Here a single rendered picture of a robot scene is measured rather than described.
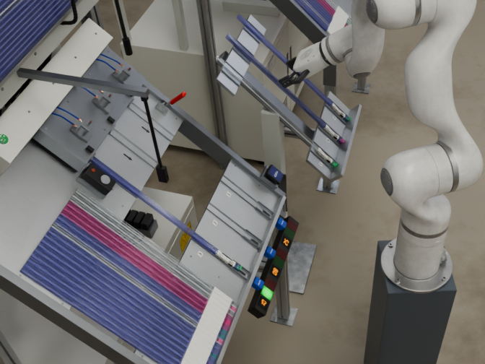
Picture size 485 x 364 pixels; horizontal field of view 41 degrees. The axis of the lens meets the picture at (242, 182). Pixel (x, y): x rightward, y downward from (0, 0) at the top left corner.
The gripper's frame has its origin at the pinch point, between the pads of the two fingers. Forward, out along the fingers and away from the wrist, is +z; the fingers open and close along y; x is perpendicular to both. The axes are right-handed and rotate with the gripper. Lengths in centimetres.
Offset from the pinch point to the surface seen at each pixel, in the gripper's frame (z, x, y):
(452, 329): 7, 116, 14
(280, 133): 16.0, 17.0, 1.7
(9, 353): 53, -10, 95
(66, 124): 19, -40, 56
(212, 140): 16.3, -4.4, 26.8
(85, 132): 16, -36, 57
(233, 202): 14.9, 9.6, 39.7
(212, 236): 16, 8, 53
